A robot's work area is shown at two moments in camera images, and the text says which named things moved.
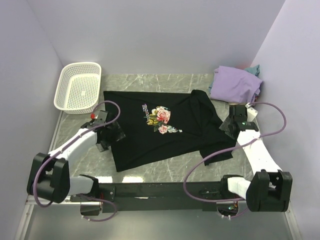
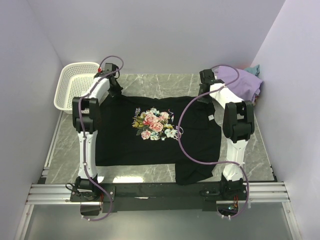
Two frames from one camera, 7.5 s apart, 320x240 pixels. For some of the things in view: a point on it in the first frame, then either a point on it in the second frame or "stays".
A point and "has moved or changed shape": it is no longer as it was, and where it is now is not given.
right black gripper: (225, 126) to (205, 100)
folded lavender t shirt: (231, 84) stays
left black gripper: (118, 132) to (116, 92)
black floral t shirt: (162, 127) has moved or changed shape
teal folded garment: (255, 70) stays
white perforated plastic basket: (79, 87) stays
